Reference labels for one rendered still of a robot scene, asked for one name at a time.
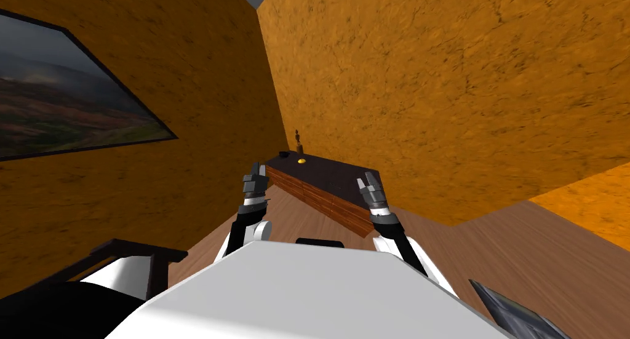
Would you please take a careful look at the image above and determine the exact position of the brown wooden sideboard dark top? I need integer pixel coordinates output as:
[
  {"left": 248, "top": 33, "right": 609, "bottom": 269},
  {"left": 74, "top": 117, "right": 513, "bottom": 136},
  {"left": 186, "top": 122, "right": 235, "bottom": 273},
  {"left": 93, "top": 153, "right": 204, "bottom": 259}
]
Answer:
[{"left": 263, "top": 129, "right": 383, "bottom": 239}]

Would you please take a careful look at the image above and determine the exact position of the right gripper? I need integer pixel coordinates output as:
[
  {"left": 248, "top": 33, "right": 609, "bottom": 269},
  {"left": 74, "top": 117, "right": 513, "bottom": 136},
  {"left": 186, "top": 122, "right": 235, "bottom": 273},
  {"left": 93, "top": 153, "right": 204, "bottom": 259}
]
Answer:
[{"left": 356, "top": 171, "right": 390, "bottom": 210}]

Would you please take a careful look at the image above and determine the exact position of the framed landscape picture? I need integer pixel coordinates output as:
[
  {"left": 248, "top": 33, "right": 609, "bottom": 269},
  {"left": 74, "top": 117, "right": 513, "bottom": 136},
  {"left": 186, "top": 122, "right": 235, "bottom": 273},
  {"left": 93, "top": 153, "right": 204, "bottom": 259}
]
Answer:
[{"left": 0, "top": 9, "right": 179, "bottom": 162}]

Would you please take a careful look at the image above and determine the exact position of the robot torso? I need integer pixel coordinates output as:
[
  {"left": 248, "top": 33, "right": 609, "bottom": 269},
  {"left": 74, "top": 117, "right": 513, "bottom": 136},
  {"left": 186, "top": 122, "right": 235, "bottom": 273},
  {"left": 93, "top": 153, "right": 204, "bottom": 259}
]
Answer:
[{"left": 105, "top": 237, "right": 514, "bottom": 339}]

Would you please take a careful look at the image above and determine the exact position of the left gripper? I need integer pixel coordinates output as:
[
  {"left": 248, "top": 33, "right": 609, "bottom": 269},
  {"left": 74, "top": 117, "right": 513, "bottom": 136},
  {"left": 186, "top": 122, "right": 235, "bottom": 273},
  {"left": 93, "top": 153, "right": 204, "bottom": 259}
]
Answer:
[{"left": 241, "top": 161, "right": 271, "bottom": 199}]

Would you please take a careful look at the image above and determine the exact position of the dark wooden chair white seat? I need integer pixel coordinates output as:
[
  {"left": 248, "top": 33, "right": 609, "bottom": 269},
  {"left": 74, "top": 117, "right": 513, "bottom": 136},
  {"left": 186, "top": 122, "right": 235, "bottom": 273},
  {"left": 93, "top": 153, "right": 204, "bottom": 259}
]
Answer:
[{"left": 28, "top": 237, "right": 189, "bottom": 301}]

